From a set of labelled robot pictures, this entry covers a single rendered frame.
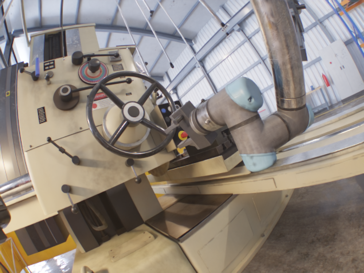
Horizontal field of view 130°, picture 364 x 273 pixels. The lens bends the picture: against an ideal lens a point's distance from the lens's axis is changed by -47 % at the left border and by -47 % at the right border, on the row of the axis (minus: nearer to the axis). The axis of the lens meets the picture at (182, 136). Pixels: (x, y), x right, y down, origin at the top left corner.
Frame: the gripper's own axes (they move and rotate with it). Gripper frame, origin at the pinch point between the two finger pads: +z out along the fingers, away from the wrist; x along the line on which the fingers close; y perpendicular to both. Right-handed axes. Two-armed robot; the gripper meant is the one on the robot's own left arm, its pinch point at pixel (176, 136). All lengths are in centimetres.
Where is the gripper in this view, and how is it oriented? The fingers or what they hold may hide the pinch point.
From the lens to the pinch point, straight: 54.1
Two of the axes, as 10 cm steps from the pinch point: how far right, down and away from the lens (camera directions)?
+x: 6.5, 7.4, 1.4
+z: -5.1, 2.9, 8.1
